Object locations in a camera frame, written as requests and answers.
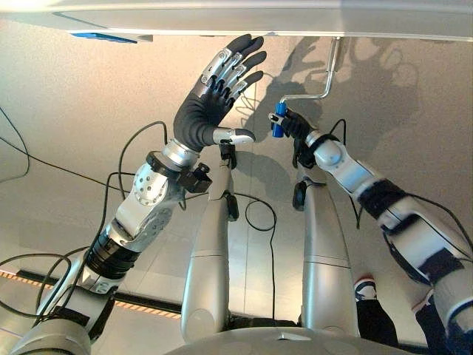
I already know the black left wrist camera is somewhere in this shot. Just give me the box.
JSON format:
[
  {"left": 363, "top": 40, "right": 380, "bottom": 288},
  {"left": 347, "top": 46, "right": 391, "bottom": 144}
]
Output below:
[{"left": 176, "top": 162, "right": 214, "bottom": 194}]

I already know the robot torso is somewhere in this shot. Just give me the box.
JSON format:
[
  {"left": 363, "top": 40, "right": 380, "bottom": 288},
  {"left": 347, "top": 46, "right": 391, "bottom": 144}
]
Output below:
[{"left": 165, "top": 325, "right": 409, "bottom": 355}]

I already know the white hospital bed frame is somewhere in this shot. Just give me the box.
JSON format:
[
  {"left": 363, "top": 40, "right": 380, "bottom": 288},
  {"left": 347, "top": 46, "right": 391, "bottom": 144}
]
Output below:
[{"left": 0, "top": 0, "right": 473, "bottom": 42}]

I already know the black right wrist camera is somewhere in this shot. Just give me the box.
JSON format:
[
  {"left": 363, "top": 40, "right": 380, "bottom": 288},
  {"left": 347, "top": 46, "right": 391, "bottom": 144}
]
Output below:
[{"left": 292, "top": 137, "right": 317, "bottom": 170}]

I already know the robot left leg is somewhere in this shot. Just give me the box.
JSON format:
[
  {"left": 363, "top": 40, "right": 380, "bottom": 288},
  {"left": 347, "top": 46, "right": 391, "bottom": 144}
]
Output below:
[{"left": 180, "top": 142, "right": 241, "bottom": 343}]

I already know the robot right leg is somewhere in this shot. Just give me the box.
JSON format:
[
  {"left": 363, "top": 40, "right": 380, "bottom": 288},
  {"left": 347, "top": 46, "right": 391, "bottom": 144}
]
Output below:
[{"left": 291, "top": 162, "right": 361, "bottom": 338}]

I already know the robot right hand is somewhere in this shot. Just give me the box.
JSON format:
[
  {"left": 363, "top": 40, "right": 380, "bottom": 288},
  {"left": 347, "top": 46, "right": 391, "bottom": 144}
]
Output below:
[{"left": 268, "top": 109, "right": 322, "bottom": 148}]

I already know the black cable on right wrist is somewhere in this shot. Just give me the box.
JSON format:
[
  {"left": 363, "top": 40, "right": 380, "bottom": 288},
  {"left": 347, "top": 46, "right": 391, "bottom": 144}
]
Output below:
[{"left": 328, "top": 118, "right": 348, "bottom": 138}]

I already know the blue label on bed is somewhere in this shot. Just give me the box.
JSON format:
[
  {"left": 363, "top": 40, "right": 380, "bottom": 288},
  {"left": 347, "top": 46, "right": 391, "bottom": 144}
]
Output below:
[{"left": 69, "top": 32, "right": 138, "bottom": 45}]

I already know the black looped floor cable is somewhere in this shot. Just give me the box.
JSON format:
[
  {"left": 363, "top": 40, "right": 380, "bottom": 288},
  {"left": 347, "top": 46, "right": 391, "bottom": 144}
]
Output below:
[{"left": 236, "top": 192, "right": 278, "bottom": 321}]

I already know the black orange floor strip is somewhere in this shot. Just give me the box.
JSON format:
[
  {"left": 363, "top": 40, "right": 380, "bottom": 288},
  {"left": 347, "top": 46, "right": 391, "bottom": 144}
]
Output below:
[{"left": 0, "top": 269, "right": 183, "bottom": 320}]

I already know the person's leg with striped shoe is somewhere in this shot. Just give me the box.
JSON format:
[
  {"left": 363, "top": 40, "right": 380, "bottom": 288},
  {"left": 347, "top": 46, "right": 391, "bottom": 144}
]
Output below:
[{"left": 353, "top": 273, "right": 400, "bottom": 348}]

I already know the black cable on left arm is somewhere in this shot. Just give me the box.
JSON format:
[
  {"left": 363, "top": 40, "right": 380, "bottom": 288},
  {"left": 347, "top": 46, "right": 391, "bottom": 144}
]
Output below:
[{"left": 0, "top": 121, "right": 169, "bottom": 328}]

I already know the black curved floor cable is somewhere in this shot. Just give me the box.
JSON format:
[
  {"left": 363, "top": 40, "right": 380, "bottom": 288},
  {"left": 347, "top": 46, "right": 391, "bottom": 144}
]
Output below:
[{"left": 0, "top": 106, "right": 31, "bottom": 184}]

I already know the robot leg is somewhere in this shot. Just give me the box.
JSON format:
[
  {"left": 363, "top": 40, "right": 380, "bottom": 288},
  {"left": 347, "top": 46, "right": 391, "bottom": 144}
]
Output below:
[
  {"left": 180, "top": 142, "right": 241, "bottom": 343},
  {"left": 291, "top": 162, "right": 361, "bottom": 338}
]

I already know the long black floor cable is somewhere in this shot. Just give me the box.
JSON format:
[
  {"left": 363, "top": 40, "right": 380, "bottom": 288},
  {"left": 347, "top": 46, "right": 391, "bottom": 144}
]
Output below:
[{"left": 0, "top": 136, "right": 129, "bottom": 193}]

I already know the silver crank with blue grip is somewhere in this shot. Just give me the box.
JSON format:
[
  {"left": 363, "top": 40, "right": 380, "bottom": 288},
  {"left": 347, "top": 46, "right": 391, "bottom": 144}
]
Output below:
[{"left": 271, "top": 36, "right": 341, "bottom": 139}]

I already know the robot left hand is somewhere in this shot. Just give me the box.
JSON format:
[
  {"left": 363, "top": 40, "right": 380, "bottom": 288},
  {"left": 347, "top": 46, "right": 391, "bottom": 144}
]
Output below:
[{"left": 162, "top": 34, "right": 268, "bottom": 172}]

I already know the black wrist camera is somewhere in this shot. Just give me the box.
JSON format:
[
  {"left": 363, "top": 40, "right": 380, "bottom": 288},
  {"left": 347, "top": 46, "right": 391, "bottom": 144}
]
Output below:
[
  {"left": 292, "top": 137, "right": 317, "bottom": 170},
  {"left": 176, "top": 162, "right": 214, "bottom": 194}
]

